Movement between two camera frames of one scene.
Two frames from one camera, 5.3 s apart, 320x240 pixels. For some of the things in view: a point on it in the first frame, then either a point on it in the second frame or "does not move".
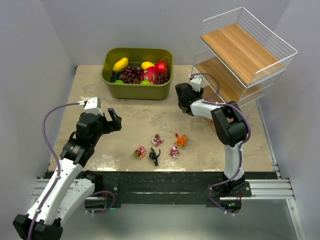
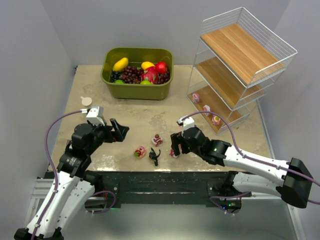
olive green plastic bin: x=136 y=56 does not move
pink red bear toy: x=174 y=152 does not move
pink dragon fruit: x=150 y=74 does not move
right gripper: x=184 y=97 → x=178 y=140
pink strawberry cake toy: x=157 y=140 does not move
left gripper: x=107 y=122 → x=111 y=132
